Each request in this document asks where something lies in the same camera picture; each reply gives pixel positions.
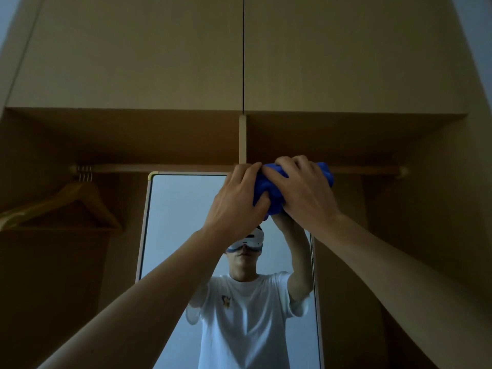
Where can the person's left hand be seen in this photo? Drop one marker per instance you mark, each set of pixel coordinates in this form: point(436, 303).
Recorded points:
point(230, 205)

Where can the person's right hand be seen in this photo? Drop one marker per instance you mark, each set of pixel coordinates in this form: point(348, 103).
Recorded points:
point(307, 195)

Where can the person's right thumb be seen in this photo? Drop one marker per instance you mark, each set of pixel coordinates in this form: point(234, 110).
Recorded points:
point(273, 178)

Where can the person's left thumb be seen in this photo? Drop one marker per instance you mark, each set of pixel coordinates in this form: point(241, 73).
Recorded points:
point(263, 205)

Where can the blue cleaning cloth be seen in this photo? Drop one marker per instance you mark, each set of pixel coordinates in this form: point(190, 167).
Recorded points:
point(270, 192)

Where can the person's right forearm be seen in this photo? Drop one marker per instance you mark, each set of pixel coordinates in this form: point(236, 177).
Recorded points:
point(403, 288)

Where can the person's left forearm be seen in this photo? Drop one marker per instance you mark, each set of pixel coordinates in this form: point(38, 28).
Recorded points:
point(153, 303)

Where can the wooden divider panel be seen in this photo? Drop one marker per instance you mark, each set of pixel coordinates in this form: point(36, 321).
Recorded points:
point(242, 138)

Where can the wooden wardrobe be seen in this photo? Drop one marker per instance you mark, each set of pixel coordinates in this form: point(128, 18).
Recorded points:
point(384, 142)

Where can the wooden cabinet door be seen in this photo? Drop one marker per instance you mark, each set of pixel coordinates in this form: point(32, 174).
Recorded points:
point(134, 53)
point(346, 53)

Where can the wooden clothes hanger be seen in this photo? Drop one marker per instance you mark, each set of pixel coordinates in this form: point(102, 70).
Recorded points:
point(86, 197)

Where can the tall mirror with light frame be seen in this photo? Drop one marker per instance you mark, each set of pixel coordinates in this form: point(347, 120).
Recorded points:
point(173, 234)

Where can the wooden clothes rail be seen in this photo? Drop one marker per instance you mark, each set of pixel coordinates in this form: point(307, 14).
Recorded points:
point(153, 168)

